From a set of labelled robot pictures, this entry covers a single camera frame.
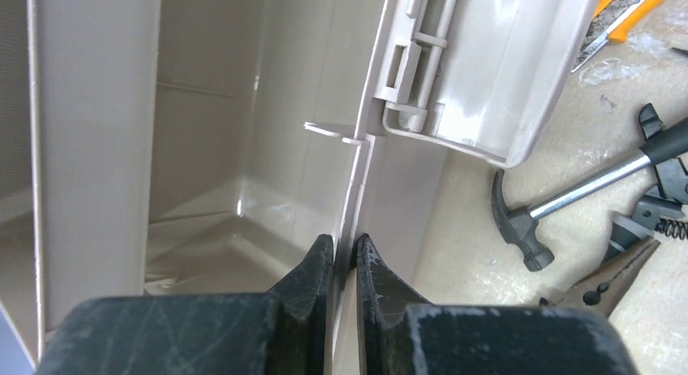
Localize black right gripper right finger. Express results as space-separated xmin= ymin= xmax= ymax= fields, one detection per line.
xmin=355 ymin=234 xmax=637 ymax=374

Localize yellow black pliers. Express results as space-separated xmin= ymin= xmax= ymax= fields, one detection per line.
xmin=539 ymin=237 xmax=661 ymax=317

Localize black grey pruning shears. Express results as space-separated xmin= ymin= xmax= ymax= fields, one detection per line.
xmin=602 ymin=103 xmax=687 ymax=263

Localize small black handled hammer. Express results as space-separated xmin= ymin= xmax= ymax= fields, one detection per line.
xmin=491 ymin=119 xmax=687 ymax=272

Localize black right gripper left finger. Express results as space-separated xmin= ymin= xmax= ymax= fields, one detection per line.
xmin=37 ymin=235 xmax=334 ymax=374

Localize beige plastic tool box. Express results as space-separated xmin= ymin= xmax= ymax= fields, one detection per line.
xmin=1 ymin=0 xmax=597 ymax=374

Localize yellow black utility knife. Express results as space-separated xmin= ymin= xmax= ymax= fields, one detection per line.
xmin=570 ymin=0 xmax=665 ymax=73

